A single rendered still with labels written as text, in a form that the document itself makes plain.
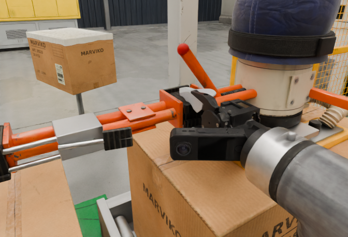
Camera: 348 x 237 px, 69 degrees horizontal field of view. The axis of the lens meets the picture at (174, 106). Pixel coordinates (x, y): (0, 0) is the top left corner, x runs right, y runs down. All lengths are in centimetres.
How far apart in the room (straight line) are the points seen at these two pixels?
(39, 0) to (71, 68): 576
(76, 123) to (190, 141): 19
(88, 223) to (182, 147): 146
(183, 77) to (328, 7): 119
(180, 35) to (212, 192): 121
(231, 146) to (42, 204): 91
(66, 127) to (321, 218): 36
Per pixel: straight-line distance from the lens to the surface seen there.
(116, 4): 1139
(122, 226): 99
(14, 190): 129
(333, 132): 74
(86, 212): 185
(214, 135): 37
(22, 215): 116
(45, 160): 42
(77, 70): 196
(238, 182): 53
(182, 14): 158
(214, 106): 40
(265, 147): 34
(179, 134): 37
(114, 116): 47
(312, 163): 32
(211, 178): 53
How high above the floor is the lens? 129
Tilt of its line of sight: 24 degrees down
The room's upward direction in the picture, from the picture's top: straight up
